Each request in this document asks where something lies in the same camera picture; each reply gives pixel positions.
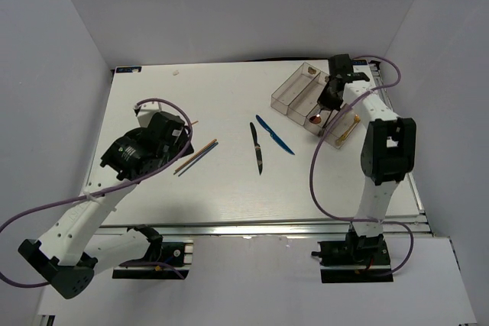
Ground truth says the gold fork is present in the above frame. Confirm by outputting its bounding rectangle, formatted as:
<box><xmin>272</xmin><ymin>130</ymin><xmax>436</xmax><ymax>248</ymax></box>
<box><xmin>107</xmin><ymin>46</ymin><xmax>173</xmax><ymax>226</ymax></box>
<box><xmin>336</xmin><ymin>115</ymin><xmax>361</xmax><ymax>145</ymax></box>

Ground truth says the blue-handled rainbow spoon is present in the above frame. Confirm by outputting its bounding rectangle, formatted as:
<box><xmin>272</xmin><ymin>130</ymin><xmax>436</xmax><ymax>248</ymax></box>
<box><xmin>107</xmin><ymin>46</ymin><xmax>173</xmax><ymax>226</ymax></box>
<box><xmin>309</xmin><ymin>109</ymin><xmax>332</xmax><ymax>126</ymax></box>

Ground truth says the black knife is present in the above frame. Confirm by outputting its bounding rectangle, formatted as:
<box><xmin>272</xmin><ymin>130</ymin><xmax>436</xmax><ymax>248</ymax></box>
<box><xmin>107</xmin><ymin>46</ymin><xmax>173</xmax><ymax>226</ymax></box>
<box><xmin>249</xmin><ymin>122</ymin><xmax>263</xmax><ymax>175</ymax></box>

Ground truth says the blue knife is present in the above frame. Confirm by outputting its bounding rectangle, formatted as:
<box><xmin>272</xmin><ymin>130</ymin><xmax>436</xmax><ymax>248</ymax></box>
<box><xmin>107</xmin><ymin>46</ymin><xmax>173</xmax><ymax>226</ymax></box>
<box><xmin>255</xmin><ymin>115</ymin><xmax>295</xmax><ymax>155</ymax></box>

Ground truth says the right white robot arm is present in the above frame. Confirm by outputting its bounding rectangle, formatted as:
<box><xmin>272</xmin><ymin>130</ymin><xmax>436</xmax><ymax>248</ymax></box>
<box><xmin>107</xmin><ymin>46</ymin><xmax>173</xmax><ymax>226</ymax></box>
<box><xmin>317</xmin><ymin>54</ymin><xmax>416</xmax><ymax>264</ymax></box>

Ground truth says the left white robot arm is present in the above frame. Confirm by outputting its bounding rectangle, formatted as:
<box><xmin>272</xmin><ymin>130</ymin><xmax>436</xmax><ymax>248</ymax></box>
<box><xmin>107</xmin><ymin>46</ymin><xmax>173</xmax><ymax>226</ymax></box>
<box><xmin>18</xmin><ymin>111</ymin><xmax>193</xmax><ymax>299</ymax></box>

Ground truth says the right blue corner label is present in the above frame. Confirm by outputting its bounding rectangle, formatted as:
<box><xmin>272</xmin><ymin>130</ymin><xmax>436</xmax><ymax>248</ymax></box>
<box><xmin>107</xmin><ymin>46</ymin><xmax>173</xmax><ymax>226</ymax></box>
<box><xmin>351</xmin><ymin>59</ymin><xmax>368</xmax><ymax>66</ymax></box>

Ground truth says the blue corner label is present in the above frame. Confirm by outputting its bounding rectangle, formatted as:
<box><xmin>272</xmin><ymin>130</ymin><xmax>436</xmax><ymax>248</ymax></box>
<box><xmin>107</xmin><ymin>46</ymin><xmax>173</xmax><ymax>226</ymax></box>
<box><xmin>115</xmin><ymin>66</ymin><xmax>142</xmax><ymax>73</ymax></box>
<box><xmin>351</xmin><ymin>59</ymin><xmax>368</xmax><ymax>66</ymax></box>

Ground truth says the clear four-compartment organizer tray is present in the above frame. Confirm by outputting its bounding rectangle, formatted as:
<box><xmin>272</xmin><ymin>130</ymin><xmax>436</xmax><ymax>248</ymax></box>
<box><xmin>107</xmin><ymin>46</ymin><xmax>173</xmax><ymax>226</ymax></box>
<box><xmin>270</xmin><ymin>62</ymin><xmax>358</xmax><ymax>150</ymax></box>

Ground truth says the left blue corner label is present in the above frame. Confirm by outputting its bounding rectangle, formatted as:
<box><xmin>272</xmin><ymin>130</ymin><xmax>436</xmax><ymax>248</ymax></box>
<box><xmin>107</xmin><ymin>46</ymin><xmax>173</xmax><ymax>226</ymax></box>
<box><xmin>115</xmin><ymin>66</ymin><xmax>142</xmax><ymax>73</ymax></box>

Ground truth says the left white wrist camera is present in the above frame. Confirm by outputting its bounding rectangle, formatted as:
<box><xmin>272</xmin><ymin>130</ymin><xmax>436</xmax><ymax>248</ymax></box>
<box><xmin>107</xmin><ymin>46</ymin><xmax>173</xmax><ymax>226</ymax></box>
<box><xmin>134</xmin><ymin>102</ymin><xmax>162</xmax><ymax>127</ymax></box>

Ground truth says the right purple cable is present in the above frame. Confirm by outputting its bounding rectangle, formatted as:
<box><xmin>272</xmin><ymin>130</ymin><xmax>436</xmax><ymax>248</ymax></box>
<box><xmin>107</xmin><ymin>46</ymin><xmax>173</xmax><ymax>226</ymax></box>
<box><xmin>309</xmin><ymin>54</ymin><xmax>416</xmax><ymax>277</ymax></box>

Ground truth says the purple cable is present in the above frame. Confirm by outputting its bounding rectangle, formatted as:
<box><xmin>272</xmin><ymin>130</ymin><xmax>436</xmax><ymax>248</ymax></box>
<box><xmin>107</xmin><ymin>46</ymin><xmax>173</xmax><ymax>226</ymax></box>
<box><xmin>0</xmin><ymin>98</ymin><xmax>194</xmax><ymax>288</ymax></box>
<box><xmin>309</xmin><ymin>54</ymin><xmax>416</xmax><ymax>277</ymax></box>

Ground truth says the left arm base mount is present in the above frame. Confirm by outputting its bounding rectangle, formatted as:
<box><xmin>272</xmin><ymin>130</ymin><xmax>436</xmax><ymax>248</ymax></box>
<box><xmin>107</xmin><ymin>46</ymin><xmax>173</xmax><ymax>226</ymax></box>
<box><xmin>112</xmin><ymin>225</ymin><xmax>193</xmax><ymax>280</ymax></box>

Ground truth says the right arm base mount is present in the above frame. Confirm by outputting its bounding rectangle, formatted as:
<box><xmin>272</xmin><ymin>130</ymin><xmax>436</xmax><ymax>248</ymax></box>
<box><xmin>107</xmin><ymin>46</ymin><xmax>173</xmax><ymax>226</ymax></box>
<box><xmin>311</xmin><ymin>233</ymin><xmax>393</xmax><ymax>284</ymax></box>

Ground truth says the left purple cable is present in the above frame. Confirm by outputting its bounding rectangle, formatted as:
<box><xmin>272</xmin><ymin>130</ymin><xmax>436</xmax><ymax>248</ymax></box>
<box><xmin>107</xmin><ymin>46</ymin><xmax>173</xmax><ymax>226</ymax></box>
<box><xmin>0</xmin><ymin>98</ymin><xmax>194</xmax><ymax>288</ymax></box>

